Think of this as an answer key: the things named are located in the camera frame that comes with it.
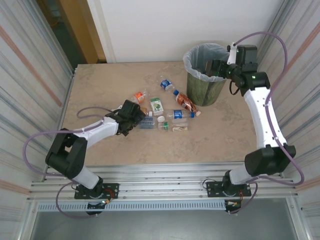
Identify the orange label orange cap bottle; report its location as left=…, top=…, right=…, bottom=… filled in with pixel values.
left=132, top=91, right=149, bottom=105

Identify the soda water bottle blue cap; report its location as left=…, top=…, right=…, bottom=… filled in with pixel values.
left=138, top=116, right=155, bottom=130

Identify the brown Nescafe coffee bottle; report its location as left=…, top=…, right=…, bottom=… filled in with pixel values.
left=174, top=91, right=202, bottom=117

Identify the crushed Pepsi label bottle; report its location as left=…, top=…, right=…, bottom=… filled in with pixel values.
left=159, top=74, right=180, bottom=96

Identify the clear bottle blue label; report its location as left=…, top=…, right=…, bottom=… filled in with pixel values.
left=163, top=109, right=196, bottom=121

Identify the crushed bottle tan label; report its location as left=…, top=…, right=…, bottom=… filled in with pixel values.
left=171, top=117, right=190, bottom=133

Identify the green bin with plastic liner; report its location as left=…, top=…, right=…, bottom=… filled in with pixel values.
left=182, top=42, right=232, bottom=83

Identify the green round waste bin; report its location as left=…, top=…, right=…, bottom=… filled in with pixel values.
left=186, top=71, right=227, bottom=107

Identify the striped metal enclosure panel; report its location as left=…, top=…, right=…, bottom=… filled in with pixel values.
left=249, top=0, right=320, bottom=226
left=0, top=0, right=76, bottom=240

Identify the aluminium rail frame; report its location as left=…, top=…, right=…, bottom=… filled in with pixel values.
left=29, top=161, right=300, bottom=201

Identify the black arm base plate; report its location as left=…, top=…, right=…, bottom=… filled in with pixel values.
left=74, top=183, right=120, bottom=200
left=206, top=180, right=252, bottom=198

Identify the grey slotted cable duct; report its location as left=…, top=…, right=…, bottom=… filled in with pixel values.
left=37, top=199, right=227, bottom=211

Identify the wooden door frame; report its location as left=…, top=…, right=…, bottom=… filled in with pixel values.
left=57, top=0, right=107, bottom=65

